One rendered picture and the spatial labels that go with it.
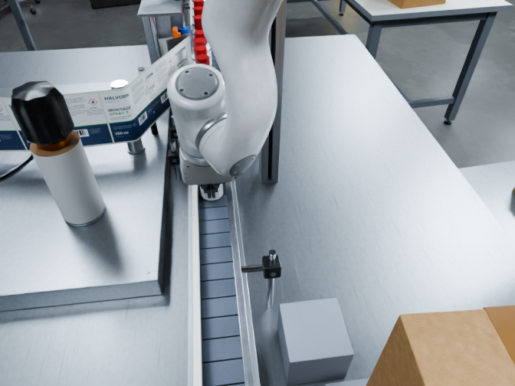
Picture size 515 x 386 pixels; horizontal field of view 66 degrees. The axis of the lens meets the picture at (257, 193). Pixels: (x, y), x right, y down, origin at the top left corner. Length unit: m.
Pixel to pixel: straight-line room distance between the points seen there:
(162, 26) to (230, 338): 0.85
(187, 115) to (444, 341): 0.42
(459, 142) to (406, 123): 1.57
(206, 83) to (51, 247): 0.50
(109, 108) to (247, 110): 0.54
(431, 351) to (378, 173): 0.69
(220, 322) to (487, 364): 0.41
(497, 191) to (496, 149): 1.76
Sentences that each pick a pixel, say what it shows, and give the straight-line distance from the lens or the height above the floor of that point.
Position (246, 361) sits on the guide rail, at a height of 0.96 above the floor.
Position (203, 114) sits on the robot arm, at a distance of 0.57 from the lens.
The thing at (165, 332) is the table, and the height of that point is 0.83.
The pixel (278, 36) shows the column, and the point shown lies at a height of 1.21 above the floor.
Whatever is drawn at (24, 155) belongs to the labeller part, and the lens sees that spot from 1.16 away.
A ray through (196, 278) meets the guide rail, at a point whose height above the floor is 0.92.
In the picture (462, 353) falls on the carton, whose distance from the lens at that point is 0.47.
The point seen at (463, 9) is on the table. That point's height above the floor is 0.77.
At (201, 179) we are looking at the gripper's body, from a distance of 0.76.
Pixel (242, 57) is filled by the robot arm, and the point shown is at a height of 1.29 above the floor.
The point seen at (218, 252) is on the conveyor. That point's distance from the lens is 0.80.
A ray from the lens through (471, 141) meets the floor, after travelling 2.91.
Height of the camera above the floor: 1.51
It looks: 43 degrees down
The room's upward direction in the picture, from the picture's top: straight up
